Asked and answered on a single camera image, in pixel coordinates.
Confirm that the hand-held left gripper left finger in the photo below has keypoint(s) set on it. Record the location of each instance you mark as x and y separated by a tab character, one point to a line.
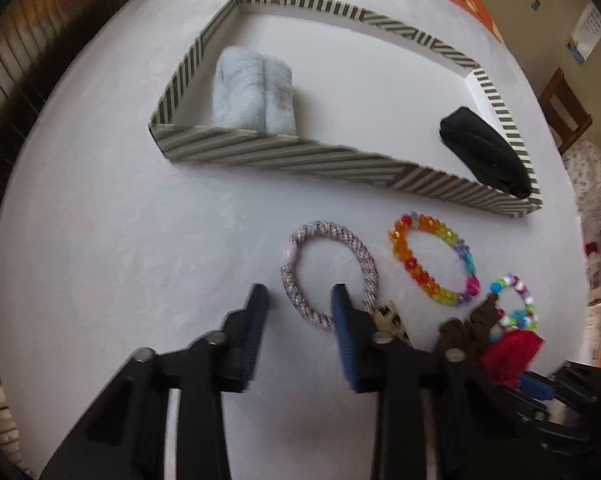
258	321

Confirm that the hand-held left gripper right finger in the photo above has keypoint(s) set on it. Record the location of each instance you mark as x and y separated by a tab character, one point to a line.
341	331

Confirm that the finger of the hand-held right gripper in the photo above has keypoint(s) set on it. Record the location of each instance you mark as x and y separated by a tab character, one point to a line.
534	385

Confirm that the red satin bow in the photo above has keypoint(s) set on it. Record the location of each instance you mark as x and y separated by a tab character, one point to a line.
510	355

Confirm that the leopard print hair bow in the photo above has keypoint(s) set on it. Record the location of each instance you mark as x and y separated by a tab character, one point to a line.
390	322

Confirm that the brown scrunchie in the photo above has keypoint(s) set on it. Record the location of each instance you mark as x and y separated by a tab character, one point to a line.
475	322

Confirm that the striped cardboard box tray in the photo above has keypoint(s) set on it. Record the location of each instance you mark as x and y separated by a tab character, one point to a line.
280	152

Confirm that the white lace tablecloth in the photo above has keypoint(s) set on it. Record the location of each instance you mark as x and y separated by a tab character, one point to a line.
105	210

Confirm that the floral sofa cover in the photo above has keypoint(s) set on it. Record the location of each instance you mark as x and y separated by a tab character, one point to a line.
590	175

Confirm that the black fabric pouch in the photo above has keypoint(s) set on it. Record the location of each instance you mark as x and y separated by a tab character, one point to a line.
485	152

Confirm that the light blue fluffy hair clip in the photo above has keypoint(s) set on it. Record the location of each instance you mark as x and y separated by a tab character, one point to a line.
253	90

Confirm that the wooden chair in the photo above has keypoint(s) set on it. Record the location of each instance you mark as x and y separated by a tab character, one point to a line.
555	91

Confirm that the white wall chart poster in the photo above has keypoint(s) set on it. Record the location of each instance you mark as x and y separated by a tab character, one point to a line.
587	30

